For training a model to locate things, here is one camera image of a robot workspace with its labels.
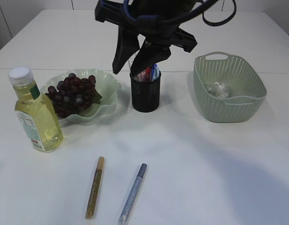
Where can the yellow tea drink bottle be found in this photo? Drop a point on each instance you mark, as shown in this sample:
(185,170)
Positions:
(35,111)

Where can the green wavy plastic plate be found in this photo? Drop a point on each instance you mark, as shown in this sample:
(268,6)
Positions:
(106,85)

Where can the purple artificial grape bunch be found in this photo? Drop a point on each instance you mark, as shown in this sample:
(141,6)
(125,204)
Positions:
(73,95)

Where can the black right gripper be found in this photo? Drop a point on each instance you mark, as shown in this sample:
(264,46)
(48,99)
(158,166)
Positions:
(139,19)

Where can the blue capped safety scissors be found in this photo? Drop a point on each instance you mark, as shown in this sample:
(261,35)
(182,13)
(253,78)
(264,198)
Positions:
(155,72)

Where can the silver glitter pen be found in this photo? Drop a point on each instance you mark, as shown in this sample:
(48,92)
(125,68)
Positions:
(123,219)

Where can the clear plastic sheet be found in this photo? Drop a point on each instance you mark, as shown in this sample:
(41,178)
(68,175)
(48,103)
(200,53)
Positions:
(217,89)

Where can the clear plastic ruler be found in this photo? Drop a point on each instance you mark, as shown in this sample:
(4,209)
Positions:
(130,60)

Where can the green woven plastic basket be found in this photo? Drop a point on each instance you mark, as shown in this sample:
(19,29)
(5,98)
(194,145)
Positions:
(247,90)

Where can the black mesh pen cup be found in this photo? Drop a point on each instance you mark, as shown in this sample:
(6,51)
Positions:
(145,95)

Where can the red glitter pen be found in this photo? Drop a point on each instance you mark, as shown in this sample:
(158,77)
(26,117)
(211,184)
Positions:
(147,75)

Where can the pink purple scissors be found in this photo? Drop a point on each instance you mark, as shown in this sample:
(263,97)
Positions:
(141,77)

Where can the gold glitter pen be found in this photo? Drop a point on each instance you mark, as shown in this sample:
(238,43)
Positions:
(90,210)

